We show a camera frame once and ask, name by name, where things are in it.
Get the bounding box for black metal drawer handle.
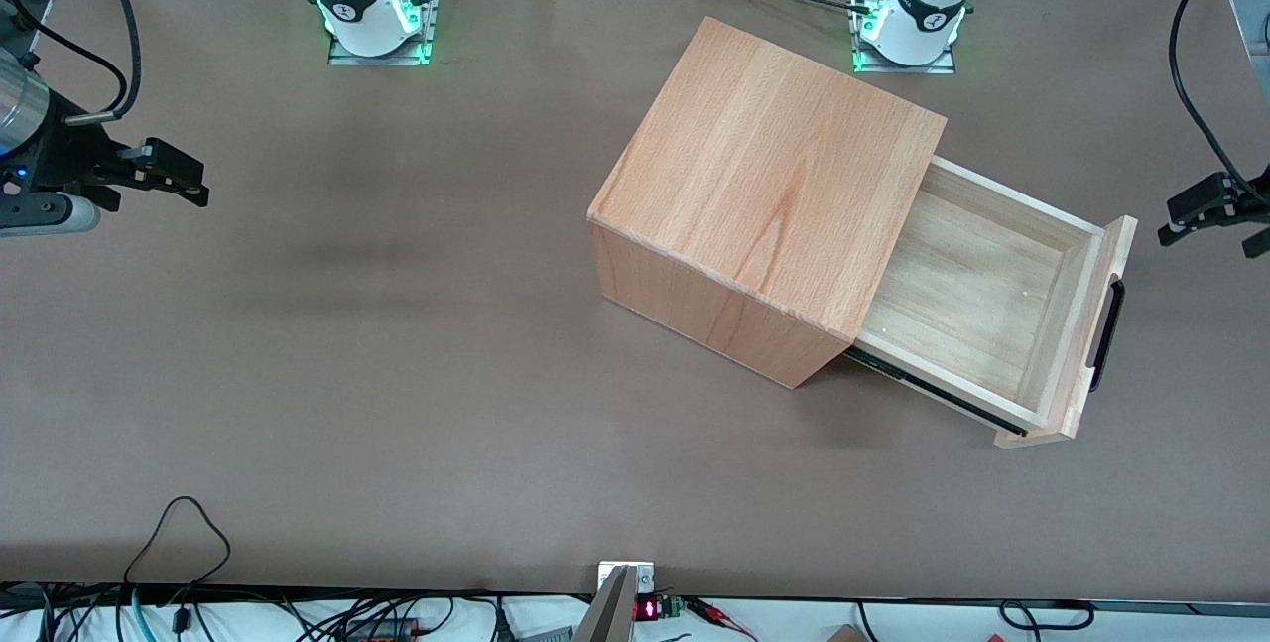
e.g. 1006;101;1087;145
1085;277;1127;394

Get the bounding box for red alligator clip lead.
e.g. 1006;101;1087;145
683;596;757;640

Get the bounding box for black coiled cable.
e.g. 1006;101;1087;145
996;599;1098;632

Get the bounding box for teal cable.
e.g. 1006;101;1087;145
116;586;152;642

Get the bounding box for black metal drawer slide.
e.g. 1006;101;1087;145
843;345;1029;438

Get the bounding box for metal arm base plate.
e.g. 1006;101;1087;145
848;0;959;76
326;0;444;67

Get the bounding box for silver camera mount bracket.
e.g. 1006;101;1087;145
571;560;656;642

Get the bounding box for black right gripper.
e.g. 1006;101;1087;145
0;94;211;212

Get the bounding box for thin black looped cable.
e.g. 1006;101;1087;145
123;495;232;623

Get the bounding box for orange black device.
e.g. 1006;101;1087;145
345;620;420;642

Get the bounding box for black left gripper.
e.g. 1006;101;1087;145
1158;161;1270;260

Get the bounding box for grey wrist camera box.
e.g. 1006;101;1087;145
0;193;102;238

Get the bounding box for wooden drawer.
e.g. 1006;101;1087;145
843;156;1139;449

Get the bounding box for light wooden drawer cabinet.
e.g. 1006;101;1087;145
587;16;949;391

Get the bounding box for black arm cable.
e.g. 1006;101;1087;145
0;0;131;103
79;0;144;123
1168;0;1270;202

